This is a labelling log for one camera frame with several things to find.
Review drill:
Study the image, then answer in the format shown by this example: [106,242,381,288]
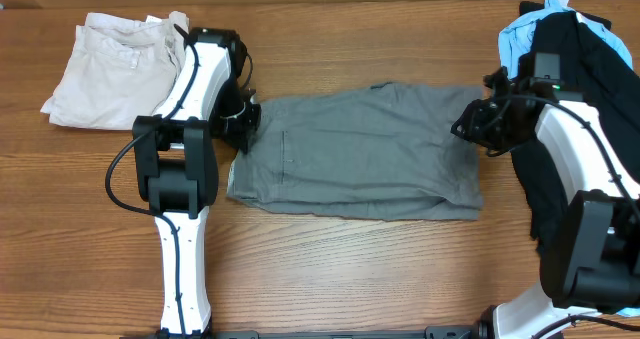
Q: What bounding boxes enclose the grey shorts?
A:
[227,82,483,221]

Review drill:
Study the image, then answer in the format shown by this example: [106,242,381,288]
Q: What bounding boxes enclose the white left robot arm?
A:
[132,28,261,338]

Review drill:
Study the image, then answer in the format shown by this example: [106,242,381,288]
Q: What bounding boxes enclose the black garment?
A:
[509,0,640,255]

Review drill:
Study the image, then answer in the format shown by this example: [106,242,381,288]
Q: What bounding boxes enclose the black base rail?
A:
[122,324,496,339]

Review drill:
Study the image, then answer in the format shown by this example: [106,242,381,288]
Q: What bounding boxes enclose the beige folded shorts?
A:
[41,11,189,130]

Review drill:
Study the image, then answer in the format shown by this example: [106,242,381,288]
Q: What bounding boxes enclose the light blue garment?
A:
[497,0,640,318]

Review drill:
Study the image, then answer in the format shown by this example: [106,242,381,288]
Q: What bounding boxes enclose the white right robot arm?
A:
[451,52,639,338]

